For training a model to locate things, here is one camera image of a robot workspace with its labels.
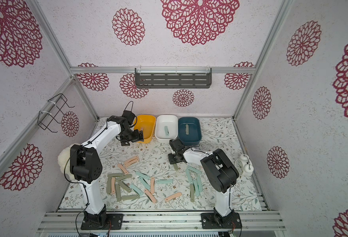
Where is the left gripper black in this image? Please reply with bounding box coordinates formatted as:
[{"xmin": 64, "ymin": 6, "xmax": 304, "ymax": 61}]
[{"xmin": 121, "ymin": 127, "xmax": 145, "ymax": 147}]

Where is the mint fruit knife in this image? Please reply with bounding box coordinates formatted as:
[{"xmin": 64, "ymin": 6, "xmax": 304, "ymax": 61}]
[
  {"xmin": 187, "ymin": 166, "xmax": 202, "ymax": 175},
  {"xmin": 164, "ymin": 126, "xmax": 170, "ymax": 137},
  {"xmin": 130, "ymin": 184, "xmax": 144, "ymax": 196},
  {"xmin": 135, "ymin": 171, "xmax": 150, "ymax": 180},
  {"xmin": 185, "ymin": 169, "xmax": 193, "ymax": 184},
  {"xmin": 193, "ymin": 179, "xmax": 200, "ymax": 197},
  {"xmin": 138, "ymin": 177, "xmax": 150, "ymax": 190},
  {"xmin": 196, "ymin": 176, "xmax": 203, "ymax": 193},
  {"xmin": 156, "ymin": 179, "xmax": 173, "ymax": 184}
]

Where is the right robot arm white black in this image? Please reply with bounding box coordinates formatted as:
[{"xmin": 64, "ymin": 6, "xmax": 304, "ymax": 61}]
[{"xmin": 168, "ymin": 139, "xmax": 239, "ymax": 218}]

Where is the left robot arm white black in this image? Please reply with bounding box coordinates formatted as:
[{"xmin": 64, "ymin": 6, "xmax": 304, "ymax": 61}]
[{"xmin": 69, "ymin": 110, "xmax": 143, "ymax": 215}]

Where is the dark teal storage box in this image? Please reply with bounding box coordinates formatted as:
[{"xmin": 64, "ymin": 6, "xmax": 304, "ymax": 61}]
[{"xmin": 178, "ymin": 117, "xmax": 202, "ymax": 146}]

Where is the yellow plastic storage box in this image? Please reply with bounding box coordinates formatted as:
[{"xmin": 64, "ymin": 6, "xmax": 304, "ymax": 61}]
[{"xmin": 134, "ymin": 115, "xmax": 156, "ymax": 144}]

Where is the pink folded fruit knife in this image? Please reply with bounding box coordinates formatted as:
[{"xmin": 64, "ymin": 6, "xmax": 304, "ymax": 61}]
[
  {"xmin": 111, "ymin": 177, "xmax": 116, "ymax": 194},
  {"xmin": 124, "ymin": 156, "xmax": 139, "ymax": 168},
  {"xmin": 150, "ymin": 177, "xmax": 155, "ymax": 194},
  {"xmin": 165, "ymin": 192, "xmax": 182, "ymax": 202},
  {"xmin": 144, "ymin": 189, "xmax": 157, "ymax": 203},
  {"xmin": 117, "ymin": 164, "xmax": 129, "ymax": 175}
]

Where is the white plastic storage box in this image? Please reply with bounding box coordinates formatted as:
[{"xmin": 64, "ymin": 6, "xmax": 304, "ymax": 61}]
[{"xmin": 155, "ymin": 115, "xmax": 178, "ymax": 144}]

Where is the floral patterned table mat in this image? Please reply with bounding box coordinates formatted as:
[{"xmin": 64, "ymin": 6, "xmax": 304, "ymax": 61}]
[{"xmin": 58, "ymin": 117, "xmax": 262, "ymax": 211}]

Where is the white plush teddy bear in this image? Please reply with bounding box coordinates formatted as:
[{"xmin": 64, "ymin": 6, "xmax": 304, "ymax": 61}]
[{"xmin": 57, "ymin": 144, "xmax": 75, "ymax": 181}]

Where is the white twin-bell alarm clock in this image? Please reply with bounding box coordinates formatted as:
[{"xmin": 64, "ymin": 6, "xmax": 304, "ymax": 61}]
[{"xmin": 235, "ymin": 154, "xmax": 254, "ymax": 178}]

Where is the grey wall shelf rack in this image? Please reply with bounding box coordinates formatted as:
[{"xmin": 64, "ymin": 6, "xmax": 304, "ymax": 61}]
[{"xmin": 134, "ymin": 68, "xmax": 212, "ymax": 89}]

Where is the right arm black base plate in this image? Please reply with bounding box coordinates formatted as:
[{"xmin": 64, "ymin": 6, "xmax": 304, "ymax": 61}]
[{"xmin": 201, "ymin": 212, "xmax": 242, "ymax": 230}]

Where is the black wire wall rack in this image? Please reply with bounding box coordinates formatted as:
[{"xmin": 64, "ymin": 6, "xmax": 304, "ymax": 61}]
[{"xmin": 37, "ymin": 93, "xmax": 75, "ymax": 133}]

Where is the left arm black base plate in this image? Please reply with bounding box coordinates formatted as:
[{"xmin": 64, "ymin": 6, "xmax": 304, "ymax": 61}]
[{"xmin": 80, "ymin": 212, "xmax": 124, "ymax": 230}]

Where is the aluminium front rail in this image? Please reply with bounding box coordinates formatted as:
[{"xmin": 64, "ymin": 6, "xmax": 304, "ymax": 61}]
[{"xmin": 36, "ymin": 211, "xmax": 286, "ymax": 234}]

